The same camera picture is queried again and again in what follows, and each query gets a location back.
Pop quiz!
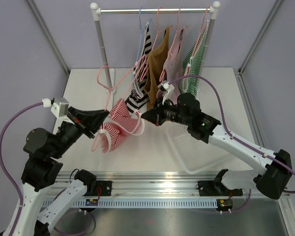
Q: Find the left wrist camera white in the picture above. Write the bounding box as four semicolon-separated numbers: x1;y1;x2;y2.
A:
51;98;69;122

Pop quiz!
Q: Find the pink wire hanger brown top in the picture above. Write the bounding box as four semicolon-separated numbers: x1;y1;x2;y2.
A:
139;6;164;82

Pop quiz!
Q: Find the right aluminium frame post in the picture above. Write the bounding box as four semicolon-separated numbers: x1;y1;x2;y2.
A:
238;0;285;74

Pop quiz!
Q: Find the red striped tank top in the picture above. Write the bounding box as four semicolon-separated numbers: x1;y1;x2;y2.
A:
91;99;145;154

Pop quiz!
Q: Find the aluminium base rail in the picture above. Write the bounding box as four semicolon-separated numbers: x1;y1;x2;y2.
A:
39;171;293;209

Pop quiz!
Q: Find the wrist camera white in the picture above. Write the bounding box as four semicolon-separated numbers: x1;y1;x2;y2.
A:
51;98;69;122
156;81;175;105

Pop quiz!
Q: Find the pink wire hanger mauve top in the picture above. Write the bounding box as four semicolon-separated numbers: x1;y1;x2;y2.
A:
159;6;182;82

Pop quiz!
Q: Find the mauve pink tank top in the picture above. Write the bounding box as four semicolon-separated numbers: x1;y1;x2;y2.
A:
156;25;189;99

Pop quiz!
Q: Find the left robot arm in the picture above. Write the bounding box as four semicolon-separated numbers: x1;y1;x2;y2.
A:
0;107;109;236

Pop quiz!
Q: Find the black white striped tank top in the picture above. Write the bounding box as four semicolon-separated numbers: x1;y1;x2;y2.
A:
125;22;152;114

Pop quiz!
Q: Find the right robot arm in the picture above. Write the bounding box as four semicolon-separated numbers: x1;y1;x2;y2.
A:
142;93;292;200

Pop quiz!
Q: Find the pink wire hanger green top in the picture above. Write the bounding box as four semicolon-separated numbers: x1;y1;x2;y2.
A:
184;6;210;76

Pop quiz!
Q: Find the white and grey clothes rack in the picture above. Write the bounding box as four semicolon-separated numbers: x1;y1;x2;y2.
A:
89;1;221;109

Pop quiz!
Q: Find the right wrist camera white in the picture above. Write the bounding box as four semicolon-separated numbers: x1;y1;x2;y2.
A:
156;81;175;105

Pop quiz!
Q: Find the white plastic basket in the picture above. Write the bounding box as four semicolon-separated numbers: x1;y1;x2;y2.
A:
165;123;236;175

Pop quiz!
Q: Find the left aluminium frame post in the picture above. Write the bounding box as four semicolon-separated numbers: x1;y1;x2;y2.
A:
24;0;71;74

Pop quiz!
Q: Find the green striped tank top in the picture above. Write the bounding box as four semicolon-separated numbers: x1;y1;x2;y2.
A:
178;20;209;97

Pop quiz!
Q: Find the aluminium frame post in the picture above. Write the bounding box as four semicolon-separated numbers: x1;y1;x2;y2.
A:
24;0;71;74
238;0;285;74

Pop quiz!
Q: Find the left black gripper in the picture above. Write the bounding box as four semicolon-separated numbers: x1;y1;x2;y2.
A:
50;105;110;158

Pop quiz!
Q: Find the brown tank top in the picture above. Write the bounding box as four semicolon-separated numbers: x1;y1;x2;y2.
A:
144;26;172;110

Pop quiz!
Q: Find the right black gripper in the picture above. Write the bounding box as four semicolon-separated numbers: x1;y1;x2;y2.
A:
142;96;191;126

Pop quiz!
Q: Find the blue wire hanger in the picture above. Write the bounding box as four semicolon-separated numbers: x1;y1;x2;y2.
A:
135;7;152;65

